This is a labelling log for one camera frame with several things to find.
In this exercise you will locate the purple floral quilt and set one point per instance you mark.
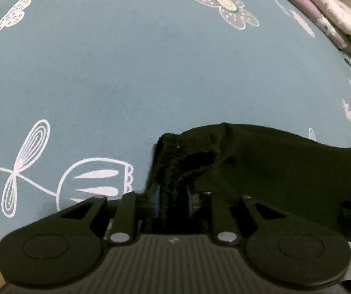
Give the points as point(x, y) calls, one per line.
point(311, 10)

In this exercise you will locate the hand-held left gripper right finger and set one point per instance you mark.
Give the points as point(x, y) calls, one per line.
point(190, 202)

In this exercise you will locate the blue floral bed sheet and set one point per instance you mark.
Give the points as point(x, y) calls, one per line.
point(102, 82)

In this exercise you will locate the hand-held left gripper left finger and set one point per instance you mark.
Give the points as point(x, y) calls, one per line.
point(155, 202)

